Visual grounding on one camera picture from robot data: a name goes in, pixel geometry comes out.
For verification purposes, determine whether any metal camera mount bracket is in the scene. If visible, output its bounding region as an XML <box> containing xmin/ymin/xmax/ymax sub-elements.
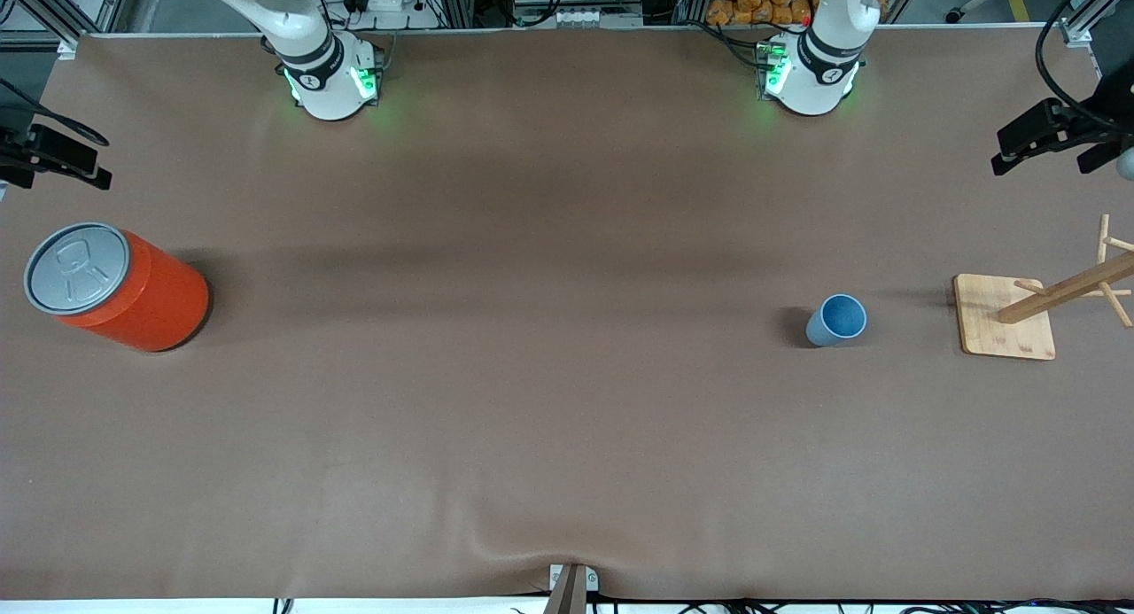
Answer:
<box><xmin>542</xmin><ymin>563</ymin><xmax>600</xmax><ymax>614</ymax></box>

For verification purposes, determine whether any brown table mat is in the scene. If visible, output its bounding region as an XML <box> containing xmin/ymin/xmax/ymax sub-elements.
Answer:
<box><xmin>0</xmin><ymin>25</ymin><xmax>1134</xmax><ymax>602</ymax></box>

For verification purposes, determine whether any white power strip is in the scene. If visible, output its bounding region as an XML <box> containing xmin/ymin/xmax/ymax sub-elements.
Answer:
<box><xmin>514</xmin><ymin>8</ymin><xmax>644</xmax><ymax>29</ymax></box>

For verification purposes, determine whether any orange snack bag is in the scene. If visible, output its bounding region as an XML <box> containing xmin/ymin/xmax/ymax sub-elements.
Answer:
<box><xmin>706</xmin><ymin>0</ymin><xmax>887</xmax><ymax>27</ymax></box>

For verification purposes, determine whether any light blue plastic cup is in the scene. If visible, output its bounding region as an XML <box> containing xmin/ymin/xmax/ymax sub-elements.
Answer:
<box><xmin>805</xmin><ymin>294</ymin><xmax>869</xmax><ymax>349</ymax></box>

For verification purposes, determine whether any orange can with grey lid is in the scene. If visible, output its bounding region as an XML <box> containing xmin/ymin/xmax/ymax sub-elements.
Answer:
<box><xmin>24</xmin><ymin>222</ymin><xmax>213</xmax><ymax>354</ymax></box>

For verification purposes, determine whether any wooden cup rack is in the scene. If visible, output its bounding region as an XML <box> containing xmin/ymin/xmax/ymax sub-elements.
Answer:
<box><xmin>953</xmin><ymin>214</ymin><xmax>1134</xmax><ymax>361</ymax></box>

